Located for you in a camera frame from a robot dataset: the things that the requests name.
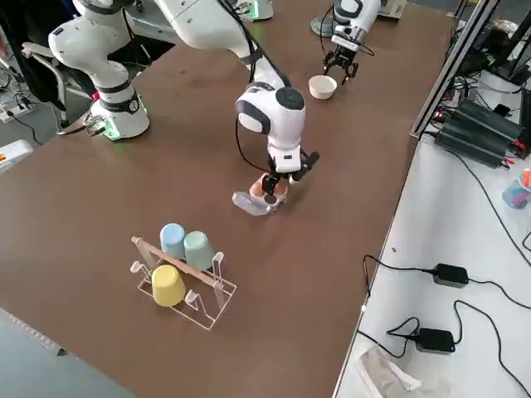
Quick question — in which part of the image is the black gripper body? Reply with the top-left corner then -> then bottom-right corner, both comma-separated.
333,42 -> 361,60
267,151 -> 310,177

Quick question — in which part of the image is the white bowl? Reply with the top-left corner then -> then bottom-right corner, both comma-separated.
308,75 -> 338,100

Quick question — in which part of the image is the clear plastic egg carton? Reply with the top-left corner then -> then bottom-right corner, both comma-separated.
231,173 -> 291,216

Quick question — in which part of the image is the pale green plate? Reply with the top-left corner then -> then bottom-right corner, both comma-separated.
310,12 -> 337,38

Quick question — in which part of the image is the white toaster oven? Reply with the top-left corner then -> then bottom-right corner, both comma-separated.
375,0 -> 410,21

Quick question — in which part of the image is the pale green cup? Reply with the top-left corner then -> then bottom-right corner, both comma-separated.
183,231 -> 217,273

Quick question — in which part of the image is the pale blue cup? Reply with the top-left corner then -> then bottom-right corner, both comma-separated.
159,222 -> 187,258

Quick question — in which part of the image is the black power supply unit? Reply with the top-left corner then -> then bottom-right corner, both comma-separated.
433,98 -> 526,169

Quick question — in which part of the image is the pale yellow cup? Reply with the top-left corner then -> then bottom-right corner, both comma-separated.
151,265 -> 187,308

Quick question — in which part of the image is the black power adapter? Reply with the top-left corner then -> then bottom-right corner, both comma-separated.
433,263 -> 470,288
417,327 -> 455,355

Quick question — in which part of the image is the clear pen cup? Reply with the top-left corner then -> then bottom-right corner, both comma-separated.
501,167 -> 531,211

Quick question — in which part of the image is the clear plastic bag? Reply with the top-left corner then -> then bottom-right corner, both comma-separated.
356,346 -> 453,398

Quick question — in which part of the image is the white box orange label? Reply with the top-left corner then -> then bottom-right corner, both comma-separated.
0,139 -> 34,173

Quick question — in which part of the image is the white power strip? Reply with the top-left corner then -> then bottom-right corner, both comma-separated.
0,99 -> 37,124

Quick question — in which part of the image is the grey office chair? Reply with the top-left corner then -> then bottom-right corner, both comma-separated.
20,39 -> 99,129

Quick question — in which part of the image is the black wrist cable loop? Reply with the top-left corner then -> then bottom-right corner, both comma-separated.
235,111 -> 274,172
319,12 -> 375,63

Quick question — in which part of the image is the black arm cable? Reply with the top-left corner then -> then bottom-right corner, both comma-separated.
215,0 -> 291,86

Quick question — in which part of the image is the aluminium frame post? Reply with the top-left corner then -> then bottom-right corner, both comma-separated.
408,0 -> 499,138

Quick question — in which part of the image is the black adapter cable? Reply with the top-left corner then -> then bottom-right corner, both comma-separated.
466,277 -> 531,310
453,300 -> 531,398
362,255 -> 436,311

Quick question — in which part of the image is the black power supply cable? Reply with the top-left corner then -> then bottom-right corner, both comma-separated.
443,148 -> 531,266

